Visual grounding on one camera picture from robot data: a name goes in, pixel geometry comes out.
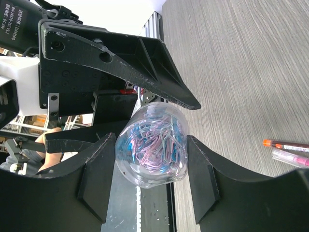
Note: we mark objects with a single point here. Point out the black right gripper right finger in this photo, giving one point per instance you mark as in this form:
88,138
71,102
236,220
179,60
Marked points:
230,198

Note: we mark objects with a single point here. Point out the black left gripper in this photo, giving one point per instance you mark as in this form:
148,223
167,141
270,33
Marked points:
87,70

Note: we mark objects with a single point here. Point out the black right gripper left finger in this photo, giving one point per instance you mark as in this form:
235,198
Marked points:
71,196

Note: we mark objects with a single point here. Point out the clear jar of paper clips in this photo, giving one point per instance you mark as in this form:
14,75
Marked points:
152,148

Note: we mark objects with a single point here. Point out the orange capped pen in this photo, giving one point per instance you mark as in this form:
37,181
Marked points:
286,145

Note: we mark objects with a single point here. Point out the person hand in background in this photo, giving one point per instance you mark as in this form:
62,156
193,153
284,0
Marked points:
50,159

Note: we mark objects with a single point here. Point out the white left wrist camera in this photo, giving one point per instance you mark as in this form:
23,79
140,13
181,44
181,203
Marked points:
19,88

